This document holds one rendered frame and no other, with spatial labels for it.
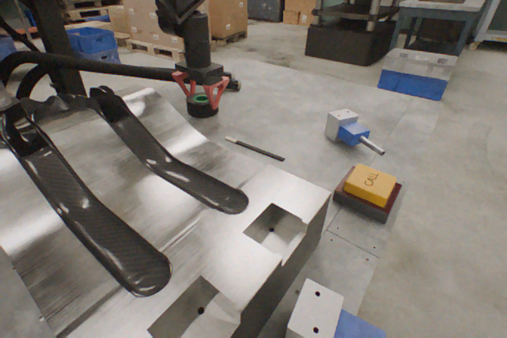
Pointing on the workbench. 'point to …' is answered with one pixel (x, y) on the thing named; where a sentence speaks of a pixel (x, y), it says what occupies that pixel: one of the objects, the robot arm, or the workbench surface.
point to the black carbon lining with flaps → (147, 278)
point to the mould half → (150, 225)
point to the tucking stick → (255, 149)
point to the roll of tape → (200, 106)
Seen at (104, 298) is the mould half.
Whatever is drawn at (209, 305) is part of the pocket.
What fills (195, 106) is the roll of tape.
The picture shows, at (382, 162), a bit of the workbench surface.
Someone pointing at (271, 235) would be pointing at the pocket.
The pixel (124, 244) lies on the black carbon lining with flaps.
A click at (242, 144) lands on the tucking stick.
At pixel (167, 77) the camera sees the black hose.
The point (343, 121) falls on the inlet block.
